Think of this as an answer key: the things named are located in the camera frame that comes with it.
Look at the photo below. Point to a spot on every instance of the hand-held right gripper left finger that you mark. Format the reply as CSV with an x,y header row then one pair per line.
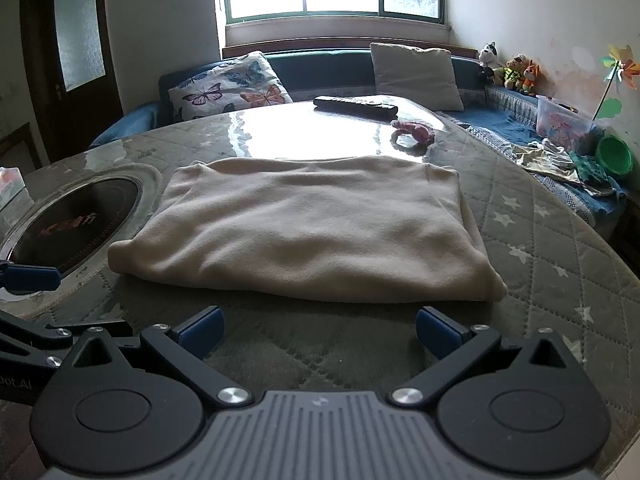
x,y
202,330

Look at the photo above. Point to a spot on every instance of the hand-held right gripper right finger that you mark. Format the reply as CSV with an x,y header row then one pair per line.
x,y
439,332

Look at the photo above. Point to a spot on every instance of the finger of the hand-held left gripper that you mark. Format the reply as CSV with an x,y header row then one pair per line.
x,y
35,337
30,278

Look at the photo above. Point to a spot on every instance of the cream fleece garment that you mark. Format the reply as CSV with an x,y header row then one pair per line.
x,y
310,225

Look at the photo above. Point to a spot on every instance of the black round induction cooktop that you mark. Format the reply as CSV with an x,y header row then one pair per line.
x,y
80,220

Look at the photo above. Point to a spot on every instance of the tissue box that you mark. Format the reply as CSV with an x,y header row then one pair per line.
x,y
10,185

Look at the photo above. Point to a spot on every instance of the pink scrunchie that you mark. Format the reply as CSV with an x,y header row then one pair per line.
x,y
417,132

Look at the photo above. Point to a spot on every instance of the small patterned garment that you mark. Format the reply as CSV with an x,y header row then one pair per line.
x,y
547,160

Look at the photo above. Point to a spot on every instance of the dark wooden door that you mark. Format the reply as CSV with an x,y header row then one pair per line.
x,y
110,85

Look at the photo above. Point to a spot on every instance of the green knitted cloth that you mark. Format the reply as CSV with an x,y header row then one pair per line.
x,y
592,172

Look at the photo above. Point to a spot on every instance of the black remote control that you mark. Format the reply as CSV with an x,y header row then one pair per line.
x,y
355,106

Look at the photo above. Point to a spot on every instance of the clear plastic storage box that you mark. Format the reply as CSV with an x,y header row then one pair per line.
x,y
567,125

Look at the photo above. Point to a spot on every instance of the butterfly print pillow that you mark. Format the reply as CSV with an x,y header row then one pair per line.
x,y
230,85

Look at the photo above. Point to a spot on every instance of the green plastic bowl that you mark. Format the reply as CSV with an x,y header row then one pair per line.
x,y
614,156

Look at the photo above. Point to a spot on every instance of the plain grey pillow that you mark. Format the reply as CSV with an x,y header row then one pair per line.
x,y
415,75

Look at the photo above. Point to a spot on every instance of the brown plush toy green vest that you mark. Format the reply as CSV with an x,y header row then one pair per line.
x,y
516,74

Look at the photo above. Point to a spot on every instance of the orange plush fox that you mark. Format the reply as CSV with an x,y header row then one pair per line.
x,y
533,79

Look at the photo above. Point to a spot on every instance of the black and white plush cow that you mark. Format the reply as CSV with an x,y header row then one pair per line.
x,y
489,62

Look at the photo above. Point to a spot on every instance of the blue sofa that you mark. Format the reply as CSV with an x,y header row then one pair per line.
x,y
325,72

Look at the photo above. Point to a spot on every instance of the colourful paper pinwheel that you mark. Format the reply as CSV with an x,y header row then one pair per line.
x,y
620,67

